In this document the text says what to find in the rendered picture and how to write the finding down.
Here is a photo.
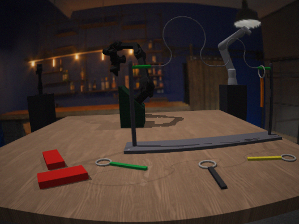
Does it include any red rectangular block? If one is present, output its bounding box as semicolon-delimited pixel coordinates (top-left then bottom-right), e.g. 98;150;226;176
37;165;89;189
42;149;66;170

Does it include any green handle with grey loop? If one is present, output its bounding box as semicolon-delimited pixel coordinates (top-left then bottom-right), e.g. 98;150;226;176
95;158;148;171

